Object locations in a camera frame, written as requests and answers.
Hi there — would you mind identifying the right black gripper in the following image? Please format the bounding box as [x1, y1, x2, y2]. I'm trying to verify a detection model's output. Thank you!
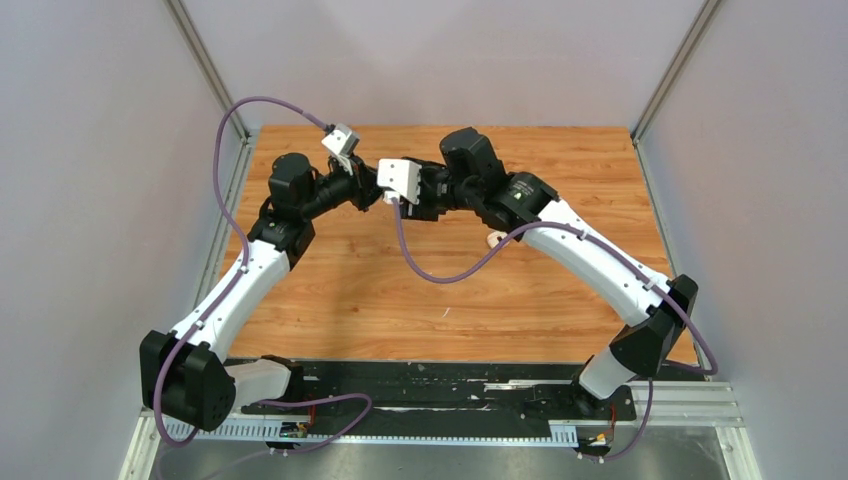
[398, 160, 481, 219]

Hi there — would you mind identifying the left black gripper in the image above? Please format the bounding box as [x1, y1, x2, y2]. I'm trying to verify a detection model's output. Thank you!
[300, 154, 386, 221]

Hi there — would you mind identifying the white earbud charging case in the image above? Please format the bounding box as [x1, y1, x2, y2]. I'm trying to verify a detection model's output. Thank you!
[486, 231, 510, 251]

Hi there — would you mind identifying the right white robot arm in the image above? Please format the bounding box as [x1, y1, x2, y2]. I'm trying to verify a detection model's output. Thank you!
[378, 127, 698, 418]

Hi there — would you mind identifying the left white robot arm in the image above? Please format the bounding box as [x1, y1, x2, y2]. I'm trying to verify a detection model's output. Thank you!
[139, 153, 382, 431]

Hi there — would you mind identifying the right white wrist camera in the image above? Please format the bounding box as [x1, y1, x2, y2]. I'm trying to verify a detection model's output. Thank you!
[377, 158, 422, 205]

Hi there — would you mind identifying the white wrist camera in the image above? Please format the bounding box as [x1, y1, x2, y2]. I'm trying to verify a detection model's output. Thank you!
[377, 158, 422, 205]
[321, 123, 360, 176]

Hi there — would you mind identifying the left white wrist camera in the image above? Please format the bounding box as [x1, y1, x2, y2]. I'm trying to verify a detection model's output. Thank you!
[321, 123, 360, 176]

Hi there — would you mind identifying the left aluminium frame post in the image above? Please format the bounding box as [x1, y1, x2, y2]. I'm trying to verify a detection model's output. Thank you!
[162, 0, 235, 113]

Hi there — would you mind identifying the aluminium frame post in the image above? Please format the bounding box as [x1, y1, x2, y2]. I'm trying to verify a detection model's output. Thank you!
[630, 0, 724, 146]
[162, 0, 235, 113]

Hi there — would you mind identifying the white slotted cable duct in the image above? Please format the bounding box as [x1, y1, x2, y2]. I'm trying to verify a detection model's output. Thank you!
[196, 417, 579, 448]

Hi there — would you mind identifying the right aluminium frame post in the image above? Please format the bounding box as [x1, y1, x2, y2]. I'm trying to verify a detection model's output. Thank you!
[630, 0, 724, 146]

